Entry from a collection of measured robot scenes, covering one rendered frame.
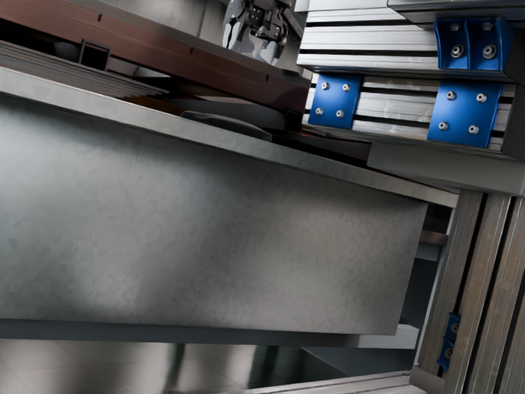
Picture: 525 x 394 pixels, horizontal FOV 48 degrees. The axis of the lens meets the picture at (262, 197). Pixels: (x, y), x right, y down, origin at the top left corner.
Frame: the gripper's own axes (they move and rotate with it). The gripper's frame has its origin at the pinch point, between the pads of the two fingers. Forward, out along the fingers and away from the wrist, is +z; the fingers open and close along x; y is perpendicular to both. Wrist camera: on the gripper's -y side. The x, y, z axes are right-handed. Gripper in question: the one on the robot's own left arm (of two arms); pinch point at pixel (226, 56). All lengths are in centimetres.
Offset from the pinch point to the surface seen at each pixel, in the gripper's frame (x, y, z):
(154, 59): -16.3, -23.7, 8.3
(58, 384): 22, -13, 86
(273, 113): -12.3, 7.6, 10.6
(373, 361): 15, 91, 77
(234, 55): -11.9, -5.1, 1.7
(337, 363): 31, 92, 84
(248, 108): -1.9, 7.6, 9.8
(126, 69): 52, -2, 3
